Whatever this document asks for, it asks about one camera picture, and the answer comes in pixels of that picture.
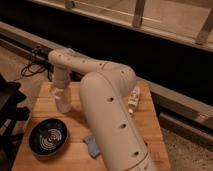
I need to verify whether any black cable on floor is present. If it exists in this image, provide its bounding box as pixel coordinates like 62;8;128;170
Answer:
20;46;54;78

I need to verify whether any white tube bottle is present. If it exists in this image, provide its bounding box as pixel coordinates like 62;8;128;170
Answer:
128;86;140;115

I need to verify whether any black bowl with white spiral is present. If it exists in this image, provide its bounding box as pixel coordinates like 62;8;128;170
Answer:
28;118;68;156

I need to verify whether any wooden cutting board table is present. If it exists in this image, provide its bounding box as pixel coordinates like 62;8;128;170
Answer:
12;81;171;171

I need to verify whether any black tripod stand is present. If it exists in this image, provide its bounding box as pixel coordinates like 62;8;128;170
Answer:
0;74;30;167

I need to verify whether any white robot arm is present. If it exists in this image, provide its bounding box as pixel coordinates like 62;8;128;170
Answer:
48;48;159;171

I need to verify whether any metal railing frame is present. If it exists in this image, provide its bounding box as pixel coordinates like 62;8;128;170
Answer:
30;0;213;52

